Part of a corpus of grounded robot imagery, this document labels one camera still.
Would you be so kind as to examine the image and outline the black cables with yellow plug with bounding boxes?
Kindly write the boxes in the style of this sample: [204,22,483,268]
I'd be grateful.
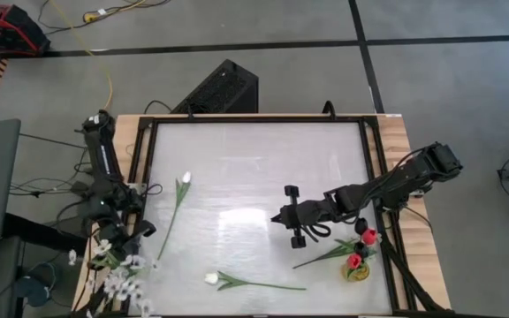
[37,0,171,36]

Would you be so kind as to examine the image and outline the dark blue round stool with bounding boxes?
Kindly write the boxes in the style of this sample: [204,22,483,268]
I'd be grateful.
[14,262,61,308]

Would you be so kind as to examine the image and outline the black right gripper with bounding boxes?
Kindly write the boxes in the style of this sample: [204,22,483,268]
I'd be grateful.
[270,185,342,250]

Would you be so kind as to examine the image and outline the black cable loop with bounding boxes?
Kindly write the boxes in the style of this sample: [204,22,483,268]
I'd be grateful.
[142,99,174,115]

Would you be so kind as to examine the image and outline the red tulip with green stem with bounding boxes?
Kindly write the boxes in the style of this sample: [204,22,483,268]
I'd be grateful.
[361,228,379,246]
[346,253,364,271]

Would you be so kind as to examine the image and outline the white tulip with green stem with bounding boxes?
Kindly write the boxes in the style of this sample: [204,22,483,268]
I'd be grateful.
[156,170,193,261]
[204,269,308,292]

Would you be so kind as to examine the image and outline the black floor cable bundle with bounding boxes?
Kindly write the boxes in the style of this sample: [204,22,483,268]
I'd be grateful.
[9,132,92,200]

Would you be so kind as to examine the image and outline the white baby's breath bunch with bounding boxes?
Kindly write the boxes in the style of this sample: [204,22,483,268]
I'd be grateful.
[67,238,157,318]

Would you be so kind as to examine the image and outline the small yellow glass vase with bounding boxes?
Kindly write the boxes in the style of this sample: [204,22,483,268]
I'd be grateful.
[341,263,371,283]

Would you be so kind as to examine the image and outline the black computer tower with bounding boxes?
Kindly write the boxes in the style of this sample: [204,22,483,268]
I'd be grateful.
[170,58,260,115]

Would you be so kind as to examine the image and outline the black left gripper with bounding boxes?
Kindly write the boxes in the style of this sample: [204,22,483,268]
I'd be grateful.
[103,207,157,257]

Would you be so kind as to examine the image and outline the red and black tool case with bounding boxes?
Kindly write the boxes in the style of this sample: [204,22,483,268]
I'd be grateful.
[0,2,51,57]

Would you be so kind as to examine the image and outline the black metal table frame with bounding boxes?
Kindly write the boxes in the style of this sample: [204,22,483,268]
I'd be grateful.
[72,115,452,318]

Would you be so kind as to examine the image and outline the yellow floor cable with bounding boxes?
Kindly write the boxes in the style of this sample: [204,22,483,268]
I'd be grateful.
[49,0,114,111]

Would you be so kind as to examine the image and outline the black floor beam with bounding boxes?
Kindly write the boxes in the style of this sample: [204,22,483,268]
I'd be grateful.
[2,211,88,257]

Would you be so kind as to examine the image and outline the white glossy work surface sheet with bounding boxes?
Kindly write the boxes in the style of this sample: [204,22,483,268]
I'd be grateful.
[128,122,392,315]

